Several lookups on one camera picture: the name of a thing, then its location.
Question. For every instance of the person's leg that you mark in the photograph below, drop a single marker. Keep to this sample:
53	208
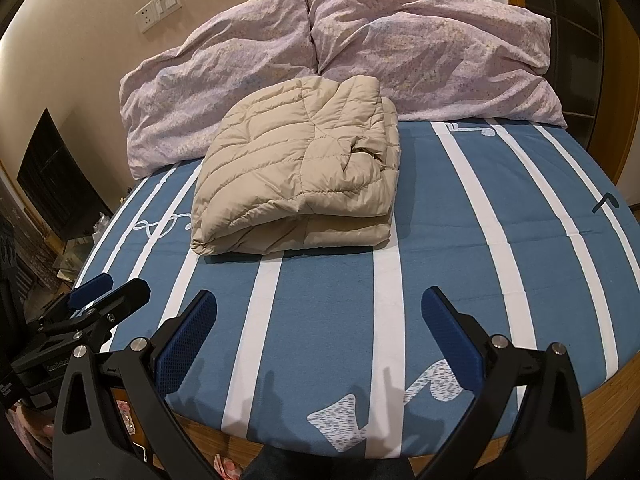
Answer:
285	467
370	470

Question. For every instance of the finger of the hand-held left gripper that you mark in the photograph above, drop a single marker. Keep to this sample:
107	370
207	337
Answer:
125	295
90	290

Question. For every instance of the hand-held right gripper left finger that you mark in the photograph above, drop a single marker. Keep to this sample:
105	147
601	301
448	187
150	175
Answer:
186	345

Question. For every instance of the person's left leg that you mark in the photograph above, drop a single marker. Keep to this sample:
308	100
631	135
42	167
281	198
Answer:
285	467

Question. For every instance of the black flat screen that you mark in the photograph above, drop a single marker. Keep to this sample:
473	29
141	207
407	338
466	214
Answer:
50	175

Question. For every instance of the dark patterned panel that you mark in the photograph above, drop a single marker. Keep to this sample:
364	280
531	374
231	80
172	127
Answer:
20	250

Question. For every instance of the person's right leg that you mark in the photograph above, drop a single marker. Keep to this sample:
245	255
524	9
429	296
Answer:
370	470

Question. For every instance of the glass side table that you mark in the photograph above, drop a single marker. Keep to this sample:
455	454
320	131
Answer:
77	257

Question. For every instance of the white wall switch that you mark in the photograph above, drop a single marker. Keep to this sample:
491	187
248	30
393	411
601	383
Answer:
168	1

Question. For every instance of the wooden lattice door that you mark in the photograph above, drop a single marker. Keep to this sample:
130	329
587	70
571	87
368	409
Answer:
575	35

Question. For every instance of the pink floral cloth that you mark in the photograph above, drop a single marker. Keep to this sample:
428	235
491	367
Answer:
226	467

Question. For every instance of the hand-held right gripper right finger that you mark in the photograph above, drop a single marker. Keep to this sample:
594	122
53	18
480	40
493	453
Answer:
452	340

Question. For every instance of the white wall outlet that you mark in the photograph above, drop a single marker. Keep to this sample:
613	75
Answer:
147	18

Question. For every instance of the beige quilted down jacket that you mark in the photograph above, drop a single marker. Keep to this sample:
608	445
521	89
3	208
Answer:
280	180

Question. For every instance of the pink floral duvet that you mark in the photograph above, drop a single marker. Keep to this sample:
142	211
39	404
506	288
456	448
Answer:
400	60

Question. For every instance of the bed with blue striped sheet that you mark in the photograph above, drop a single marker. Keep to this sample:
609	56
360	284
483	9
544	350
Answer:
450	260

